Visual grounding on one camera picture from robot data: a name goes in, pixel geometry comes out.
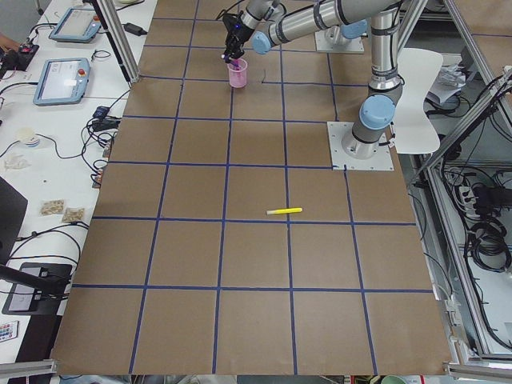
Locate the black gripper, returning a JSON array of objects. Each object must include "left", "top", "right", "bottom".
[{"left": 222, "top": 23, "right": 250, "bottom": 60}]

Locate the purple marker pen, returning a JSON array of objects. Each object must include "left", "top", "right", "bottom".
[{"left": 230, "top": 59, "right": 242, "bottom": 72}]

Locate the pink mesh cup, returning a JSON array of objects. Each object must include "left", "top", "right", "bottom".
[{"left": 227, "top": 58, "right": 248, "bottom": 88}]

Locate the black power adapter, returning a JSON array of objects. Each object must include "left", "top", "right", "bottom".
[{"left": 123, "top": 22, "right": 147, "bottom": 36}]

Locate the upper teach pendant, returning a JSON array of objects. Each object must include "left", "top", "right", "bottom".
[{"left": 49, "top": 8, "right": 102, "bottom": 43}]

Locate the teach pendant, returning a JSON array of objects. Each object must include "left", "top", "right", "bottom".
[
  {"left": 33, "top": 58, "right": 90, "bottom": 106},
  {"left": 49, "top": 8, "right": 102, "bottom": 43}
]

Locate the lower teach pendant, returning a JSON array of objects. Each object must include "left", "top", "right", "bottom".
[{"left": 33, "top": 58, "right": 90, "bottom": 106}]

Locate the yellow marker pen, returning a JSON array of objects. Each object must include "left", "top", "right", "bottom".
[{"left": 266, "top": 207, "right": 303, "bottom": 215}]

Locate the white chair left side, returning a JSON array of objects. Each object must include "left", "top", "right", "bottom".
[{"left": 394, "top": 48, "right": 443, "bottom": 154}]

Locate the white tape roll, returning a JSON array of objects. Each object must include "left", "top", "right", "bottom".
[{"left": 17, "top": 127, "right": 40, "bottom": 148}]

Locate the black tablet stand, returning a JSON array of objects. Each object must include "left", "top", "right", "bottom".
[{"left": 1, "top": 262, "right": 72, "bottom": 315}]

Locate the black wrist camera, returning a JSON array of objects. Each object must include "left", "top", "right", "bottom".
[{"left": 222, "top": 13, "right": 242, "bottom": 33}]

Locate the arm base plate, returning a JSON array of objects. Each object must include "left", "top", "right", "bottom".
[
  {"left": 315, "top": 30, "right": 364, "bottom": 54},
  {"left": 327, "top": 122, "right": 394, "bottom": 171}
]

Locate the aluminium frame post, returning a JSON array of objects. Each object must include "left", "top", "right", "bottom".
[{"left": 93, "top": 0, "right": 139, "bottom": 84}]

